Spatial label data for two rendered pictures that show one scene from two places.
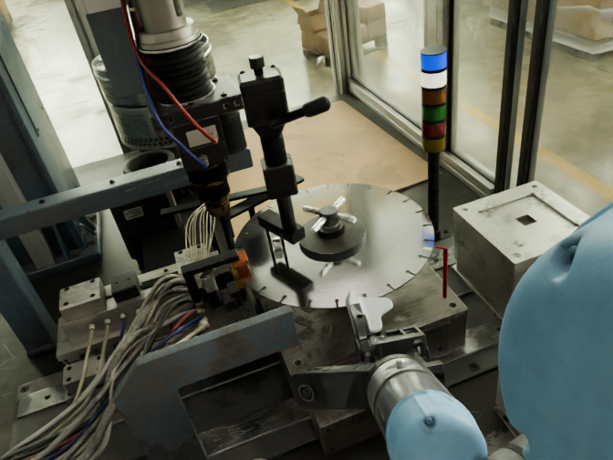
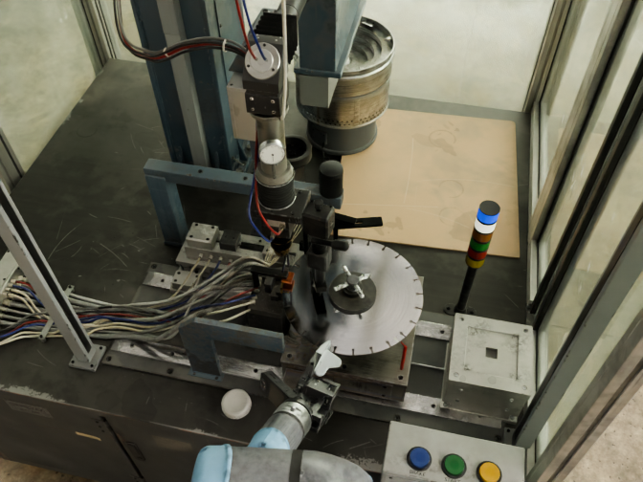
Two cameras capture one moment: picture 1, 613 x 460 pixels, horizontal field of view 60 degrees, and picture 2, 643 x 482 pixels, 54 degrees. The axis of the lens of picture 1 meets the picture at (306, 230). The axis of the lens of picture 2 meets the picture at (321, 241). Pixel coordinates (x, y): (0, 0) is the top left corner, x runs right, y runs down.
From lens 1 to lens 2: 0.80 m
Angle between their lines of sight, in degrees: 24
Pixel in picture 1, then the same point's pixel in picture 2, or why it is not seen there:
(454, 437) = not seen: hidden behind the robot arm
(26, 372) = (159, 254)
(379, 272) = (356, 338)
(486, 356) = (410, 416)
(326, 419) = not seen: hidden behind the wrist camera
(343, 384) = (277, 394)
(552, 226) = (501, 369)
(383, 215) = (394, 296)
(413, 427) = (256, 442)
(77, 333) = (191, 253)
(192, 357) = (221, 331)
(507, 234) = (468, 355)
